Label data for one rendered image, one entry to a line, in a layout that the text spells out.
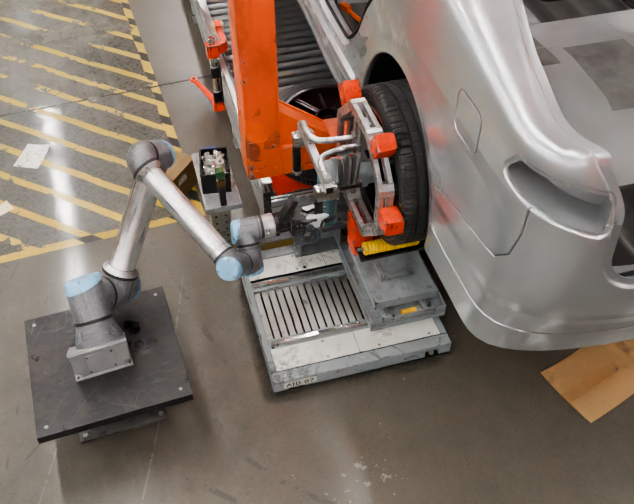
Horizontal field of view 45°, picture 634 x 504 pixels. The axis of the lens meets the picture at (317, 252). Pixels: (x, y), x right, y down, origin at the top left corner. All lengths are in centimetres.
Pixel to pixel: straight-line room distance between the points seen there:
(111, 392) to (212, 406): 48
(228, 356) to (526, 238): 175
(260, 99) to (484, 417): 166
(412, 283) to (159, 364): 119
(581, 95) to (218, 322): 190
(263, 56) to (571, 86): 128
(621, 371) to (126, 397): 216
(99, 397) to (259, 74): 145
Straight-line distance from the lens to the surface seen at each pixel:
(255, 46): 318
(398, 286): 352
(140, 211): 312
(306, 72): 478
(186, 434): 335
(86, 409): 315
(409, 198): 286
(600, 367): 371
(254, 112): 335
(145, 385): 315
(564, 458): 341
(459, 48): 240
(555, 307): 241
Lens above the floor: 286
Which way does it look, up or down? 46 degrees down
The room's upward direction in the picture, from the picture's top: straight up
